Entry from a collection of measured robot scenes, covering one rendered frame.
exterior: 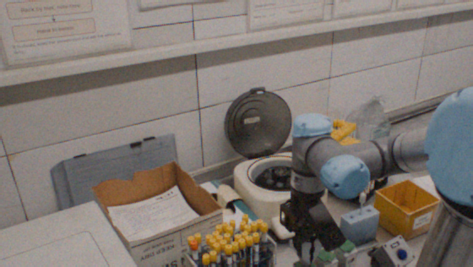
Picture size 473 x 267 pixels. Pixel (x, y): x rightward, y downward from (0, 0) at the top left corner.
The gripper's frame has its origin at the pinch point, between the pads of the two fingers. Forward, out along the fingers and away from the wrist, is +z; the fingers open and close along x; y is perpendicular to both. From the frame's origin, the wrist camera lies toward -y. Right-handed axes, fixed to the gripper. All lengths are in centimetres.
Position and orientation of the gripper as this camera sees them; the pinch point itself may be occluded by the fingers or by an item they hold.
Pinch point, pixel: (309, 264)
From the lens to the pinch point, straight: 106.4
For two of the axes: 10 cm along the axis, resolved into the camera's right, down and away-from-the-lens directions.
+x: -8.0, 2.8, -5.3
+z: -0.3, 8.7, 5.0
